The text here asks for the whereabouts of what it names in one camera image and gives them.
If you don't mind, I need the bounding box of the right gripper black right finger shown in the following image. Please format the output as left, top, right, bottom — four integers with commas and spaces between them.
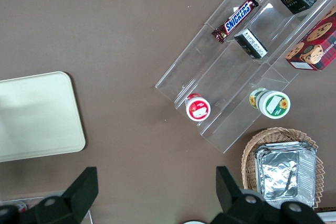
209, 166, 326, 224

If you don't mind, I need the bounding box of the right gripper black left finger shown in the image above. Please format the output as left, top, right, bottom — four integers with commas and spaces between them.
0, 166, 99, 224

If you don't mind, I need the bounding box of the light wicker basket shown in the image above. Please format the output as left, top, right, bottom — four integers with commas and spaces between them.
241, 126, 326, 210

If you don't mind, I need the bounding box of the cream rectangular tray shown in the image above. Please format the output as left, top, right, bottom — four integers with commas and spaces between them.
0, 71, 87, 163

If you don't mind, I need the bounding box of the stack of foil trays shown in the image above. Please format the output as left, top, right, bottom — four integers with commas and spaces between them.
253, 141, 318, 209

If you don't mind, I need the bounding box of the white plastic bin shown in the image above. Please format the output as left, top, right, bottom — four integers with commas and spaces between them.
313, 206, 336, 224

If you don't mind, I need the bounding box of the red-lidded small jar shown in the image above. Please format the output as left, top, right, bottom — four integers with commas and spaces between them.
184, 93, 212, 122

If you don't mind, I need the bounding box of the green-lidded sunflower jar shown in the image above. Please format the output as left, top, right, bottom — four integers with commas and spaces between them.
248, 87, 291, 120

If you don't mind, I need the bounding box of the clear acrylic stepped shelf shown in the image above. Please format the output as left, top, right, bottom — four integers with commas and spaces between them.
154, 0, 336, 154

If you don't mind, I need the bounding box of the black box with white label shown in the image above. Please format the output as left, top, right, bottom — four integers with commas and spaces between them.
233, 28, 269, 60

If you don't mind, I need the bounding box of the red tartan cookie box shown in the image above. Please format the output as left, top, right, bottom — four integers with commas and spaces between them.
285, 5, 336, 72

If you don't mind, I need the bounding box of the Snickers chocolate bar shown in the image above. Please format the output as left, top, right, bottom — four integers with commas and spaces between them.
211, 0, 259, 44

